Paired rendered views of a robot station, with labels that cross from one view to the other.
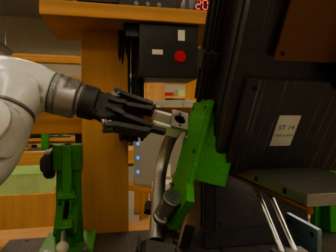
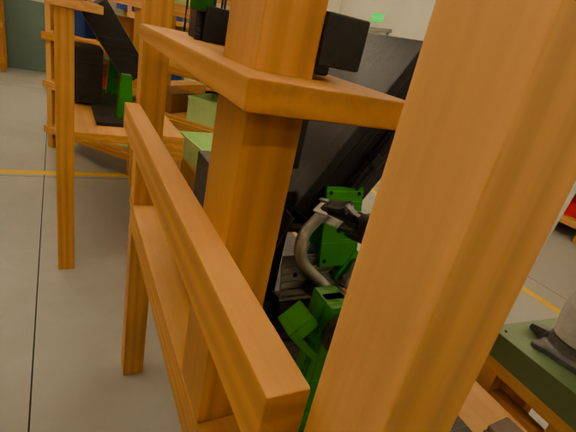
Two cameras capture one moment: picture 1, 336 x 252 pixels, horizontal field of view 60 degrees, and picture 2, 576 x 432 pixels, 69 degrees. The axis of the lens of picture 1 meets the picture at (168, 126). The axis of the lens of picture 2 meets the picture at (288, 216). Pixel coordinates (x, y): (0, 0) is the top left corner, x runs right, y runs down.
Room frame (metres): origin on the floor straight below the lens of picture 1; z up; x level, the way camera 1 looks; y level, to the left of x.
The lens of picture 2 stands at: (1.08, 0.84, 1.59)
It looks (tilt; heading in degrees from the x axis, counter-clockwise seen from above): 23 degrees down; 251
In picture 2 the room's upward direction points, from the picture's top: 13 degrees clockwise
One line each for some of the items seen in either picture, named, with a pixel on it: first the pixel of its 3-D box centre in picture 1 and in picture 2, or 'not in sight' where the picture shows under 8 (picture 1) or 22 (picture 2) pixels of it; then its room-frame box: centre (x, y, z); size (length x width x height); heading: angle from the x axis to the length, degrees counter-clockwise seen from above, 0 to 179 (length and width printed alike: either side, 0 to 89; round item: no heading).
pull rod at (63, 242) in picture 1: (63, 238); not in sight; (0.66, 0.24, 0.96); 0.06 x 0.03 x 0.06; 11
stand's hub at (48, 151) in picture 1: (47, 163); (340, 335); (0.74, 0.31, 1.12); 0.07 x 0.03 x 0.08; 11
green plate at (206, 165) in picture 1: (205, 149); (334, 221); (0.62, -0.08, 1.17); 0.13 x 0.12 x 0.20; 101
